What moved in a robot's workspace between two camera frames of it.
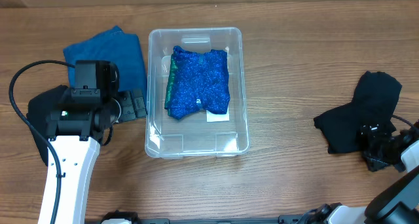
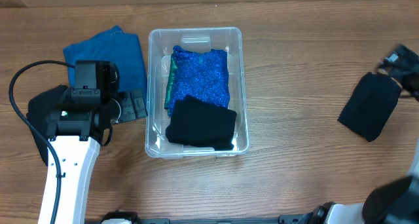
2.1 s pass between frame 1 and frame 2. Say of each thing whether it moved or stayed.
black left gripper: stayed
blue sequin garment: stayed
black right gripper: moved
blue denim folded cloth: stayed
